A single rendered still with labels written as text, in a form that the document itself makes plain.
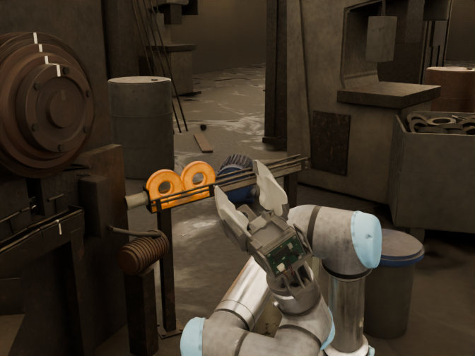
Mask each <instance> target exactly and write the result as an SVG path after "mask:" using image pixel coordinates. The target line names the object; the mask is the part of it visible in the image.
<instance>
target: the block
mask: <svg viewBox="0 0 475 356"><path fill-rule="evenodd" d="M78 183H79V190H80V197H81V207H82V208H83V210H84V212H85V213H84V220H85V225H84V226H85V234H86V235H91V236H94V237H99V238H103V237H105V236H107V235H109V234H111V233H112V232H111V231H109V230H107V228H106V227H107V225H111V226H112V227H114V223H113V215H112V199H111V191H110V179H109V177H103V176H98V175H94V174H91V175H90V176H86V177H83V178H80V179H79V181H78Z"/></svg>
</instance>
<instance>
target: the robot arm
mask: <svg viewBox="0 0 475 356"><path fill-rule="evenodd" d="M253 172H254V173H255V174H256V176H257V184H258V185H259V188H260V196H259V202H260V205H261V206H263V207H264V208H265V209H267V210H271V211H268V212H266V211H265V210H264V211H263V212H262V215H261V216H259V217H257V216H256V215H255V214H254V213H253V212H252V210H251V209H250V208H249V207H248V206H247V205H245V204H244V205H242V206H240V207H239V208H238V209H237V210H236V209H235V206H234V205H233V204H232V203H231V202H230V201H229V200H228V197H227V194H226V193H225V192H224V191H223V190H222V188H220V187H219V185H216V186H215V200H216V207H217V209H218V214H219V216H220V220H221V224H222V226H223V230H224V232H225V235H226V237H227V238H228V239H229V240H230V241H231V242H232V243H233V244H234V245H235V246H236V247H239V248H240V249H241V250H242V251H244V250H245V252H246V253H247V254H248V255H252V256H251V257H250V259H249V261H248V262H247V263H246V265H245V267H244V268H243V269H242V270H241V272H240V274H239V275H238V277H237V278H236V279H235V281H234V283H233V284H232V285H231V286H230V288H229V290H228V291H227V292H226V294H225V296H224V297H223V299H222V300H221V301H220V303H219V304H218V306H217V307H216V309H215V310H214V312H213V313H212V315H211V316H210V317H209V319H206V318H199V317H195V318H193V319H191V320H190V321H189V322H188V323H187V325H186V326H185V328H184V330H183V333H182V337H181V341H180V350H181V355H182V356H374V354H375V349H374V348H372V347H370V346H369V345H368V341H367V339H366V337H365V336H364V335H363V319H364V303H365V277H366V276H367V275H368V274H369V273H370V272H371V270H372V269H373V268H376V267H377V266H378V265H379V262H380V257H381V251H382V230H381V225H380V221H379V220H378V219H377V218H376V217H375V216H374V215H371V214H367V213H363V212H361V211H352V210H342V209H338V208H328V207H324V206H316V205H303V206H297V207H295V208H292V209H290V208H289V204H288V198H287V195H286V193H285V191H284V190H283V189H282V188H281V187H280V186H279V185H278V183H277V182H276V180H275V179H274V177H273V175H272V173H270V171H269V169H268V168H267V167H266V166H265V165H263V164H262V163H261V162H260V161H258V160H254V164H253ZM311 256H314V257H317V258H321V259H322V267H323V269H324V270H325V271H326V272H327V273H328V298H329V308H328V307H327V305H326V303H325V301H324V298H323V296H322V293H321V291H320V289H319V285H318V283H317V281H316V279H315V276H314V274H313V272H312V270H311V268H310V267H309V266H308V264H307V262H306V260H307V259H308V258H310V257H311ZM271 296H273V297H274V299H275V301H273V303H272V304H273V305H274V306H275V307H278V308H279V310H280V312H281V314H282V320H281V323H280V325H279V327H278V329H277V331H276V335H275V336H274V338H271V337H268V336H263V335H260V334H258V333H253V332H251V331H252V329H253V328H254V325H255V324H256V322H257V320H258V318H259V317H260V315H261V313H262V312H263V310H264V308H265V306H266V304H267V302H268V301H269V299H270V297H271Z"/></svg>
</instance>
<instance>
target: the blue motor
mask: <svg viewBox="0 0 475 356"><path fill-rule="evenodd" d="M253 164H254V163H253V160H251V158H248V156H245V154H244V155H241V154H240V155H238V154H236V155H234V154H233V156H231V155H230V157H227V158H226V159H225V160H224V161H223V163H222V165H221V166H220V168H219V170H218V173H217V174H216V175H217V176H219V175H222V174H227V173H230V172H234V171H238V170H243V169H245V168H248V167H253ZM246 172H249V170H248V171H244V172H240V173H237V174H232V175H229V176H226V177H221V178H218V179H216V180H219V179H224V178H227V177H231V176H235V175H238V174H242V173H246ZM246 177H249V176H246ZM246 177H241V178H238V179H234V180H230V181H228V182H233V181H236V180H239V179H244V178H246ZM228 182H223V183H220V184H215V186H216V185H221V184H225V183H228ZM253 187H254V185H252V186H248V187H245V188H242V189H238V190H234V191H230V192H228V193H226V194H227V197H228V200H229V201H230V202H231V203H254V199H255V196H256V193H257V189H253Z"/></svg>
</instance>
